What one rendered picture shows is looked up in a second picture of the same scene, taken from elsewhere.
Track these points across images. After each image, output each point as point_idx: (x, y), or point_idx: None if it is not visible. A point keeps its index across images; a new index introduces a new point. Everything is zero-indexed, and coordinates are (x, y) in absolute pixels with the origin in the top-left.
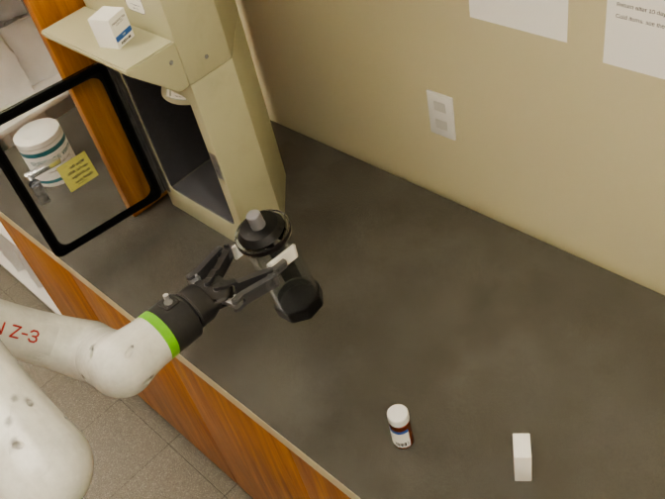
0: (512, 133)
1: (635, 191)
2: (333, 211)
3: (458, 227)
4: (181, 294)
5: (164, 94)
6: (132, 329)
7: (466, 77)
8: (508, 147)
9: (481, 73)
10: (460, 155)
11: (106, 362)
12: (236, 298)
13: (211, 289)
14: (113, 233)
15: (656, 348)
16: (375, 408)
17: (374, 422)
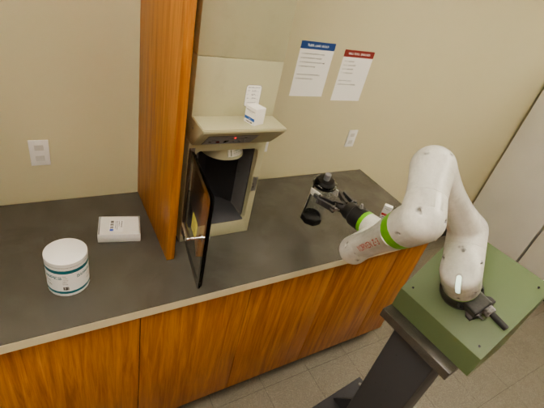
0: (291, 138)
1: (329, 141)
2: None
3: (278, 184)
4: (354, 206)
5: (225, 157)
6: (376, 217)
7: (279, 121)
8: (288, 144)
9: (286, 117)
10: (265, 158)
11: None
12: (354, 201)
13: (346, 204)
14: (179, 270)
15: (351, 181)
16: (351, 231)
17: None
